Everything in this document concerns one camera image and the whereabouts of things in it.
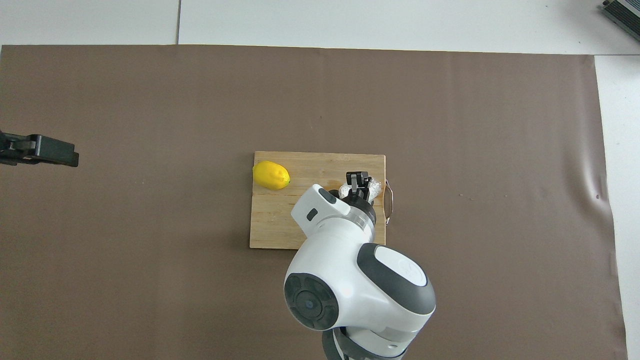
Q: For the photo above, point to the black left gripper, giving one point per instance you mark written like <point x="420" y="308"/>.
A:
<point x="15" y="150"/>

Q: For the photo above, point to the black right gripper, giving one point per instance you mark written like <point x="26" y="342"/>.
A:
<point x="364" y="206"/>

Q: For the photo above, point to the clear textured glass cup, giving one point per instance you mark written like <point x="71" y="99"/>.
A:
<point x="374" y="187"/>

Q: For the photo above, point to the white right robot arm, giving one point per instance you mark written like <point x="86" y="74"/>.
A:
<point x="350" y="280"/>

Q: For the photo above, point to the yellow lemon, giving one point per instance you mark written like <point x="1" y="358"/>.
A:
<point x="270" y="175"/>

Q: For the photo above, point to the wooden cutting board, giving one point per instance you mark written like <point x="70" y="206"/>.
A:
<point x="270" y="220"/>

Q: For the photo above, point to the brown paper mat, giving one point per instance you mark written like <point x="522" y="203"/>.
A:
<point x="150" y="300"/>

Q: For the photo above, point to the grey finned metal device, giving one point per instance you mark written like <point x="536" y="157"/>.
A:
<point x="625" y="12"/>

